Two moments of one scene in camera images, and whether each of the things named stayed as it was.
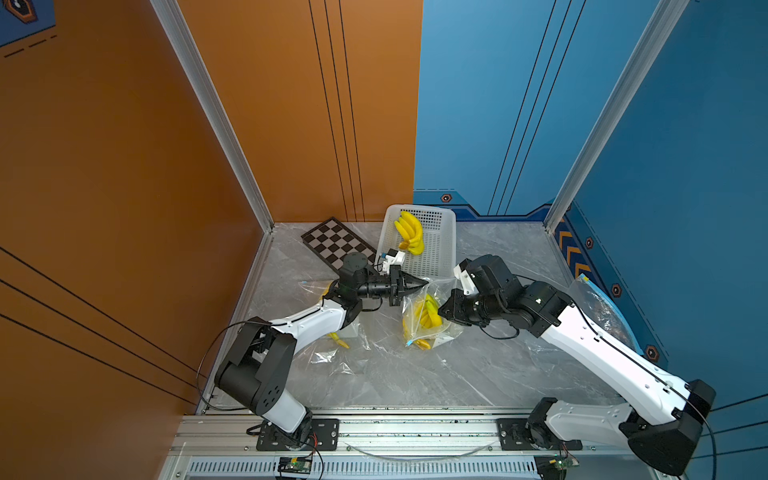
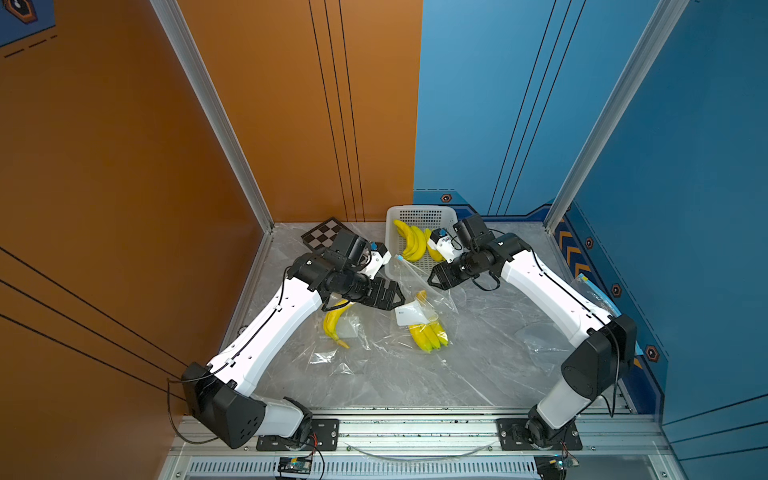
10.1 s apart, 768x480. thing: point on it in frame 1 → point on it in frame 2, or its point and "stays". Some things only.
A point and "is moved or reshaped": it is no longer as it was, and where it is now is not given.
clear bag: [423, 327] is moved or reshaped
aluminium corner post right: [645, 53] stays
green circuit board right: [562, 463] stays
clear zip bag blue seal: [602, 312] stays
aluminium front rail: [381, 444] stays
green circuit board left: [295, 465] stays
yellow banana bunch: [411, 229] is moved or reshaped
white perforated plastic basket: [439, 230] stays
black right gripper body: [471, 309] → [460, 268]
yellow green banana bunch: [426, 315] → [434, 254]
